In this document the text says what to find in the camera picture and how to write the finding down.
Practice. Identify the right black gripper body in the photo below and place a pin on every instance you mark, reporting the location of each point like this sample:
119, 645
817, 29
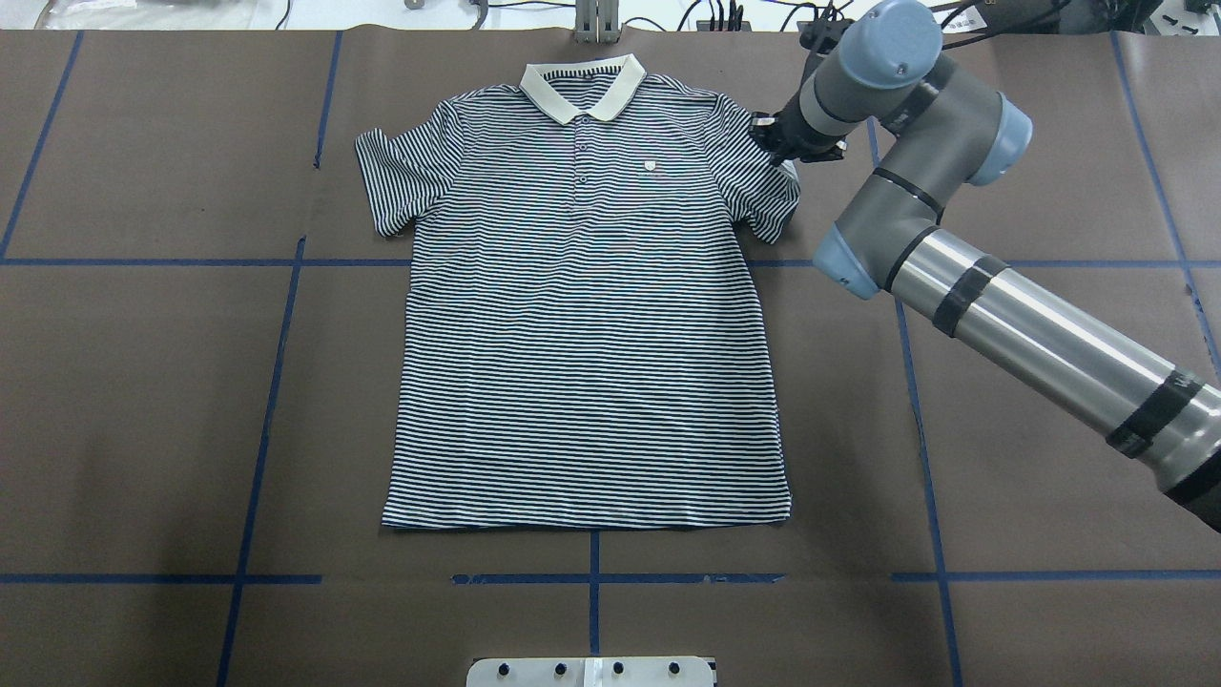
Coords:
788, 136

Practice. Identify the navy white striped polo shirt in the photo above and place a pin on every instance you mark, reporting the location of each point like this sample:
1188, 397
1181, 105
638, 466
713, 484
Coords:
584, 345

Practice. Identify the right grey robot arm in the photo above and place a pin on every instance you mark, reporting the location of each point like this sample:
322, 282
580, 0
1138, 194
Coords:
1004, 154

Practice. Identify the black power strip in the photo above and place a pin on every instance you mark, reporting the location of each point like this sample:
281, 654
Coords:
733, 23

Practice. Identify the aluminium frame post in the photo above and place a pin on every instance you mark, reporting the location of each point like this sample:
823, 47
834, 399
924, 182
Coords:
597, 21

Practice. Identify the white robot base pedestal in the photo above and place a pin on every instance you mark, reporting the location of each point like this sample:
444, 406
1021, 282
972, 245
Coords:
593, 671

